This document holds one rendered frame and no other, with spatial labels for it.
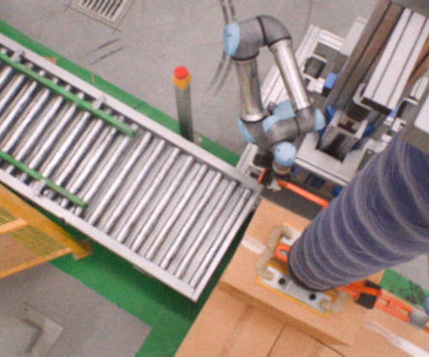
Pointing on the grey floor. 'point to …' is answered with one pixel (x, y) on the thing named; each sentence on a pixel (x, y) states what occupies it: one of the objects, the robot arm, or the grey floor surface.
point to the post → (184, 107)
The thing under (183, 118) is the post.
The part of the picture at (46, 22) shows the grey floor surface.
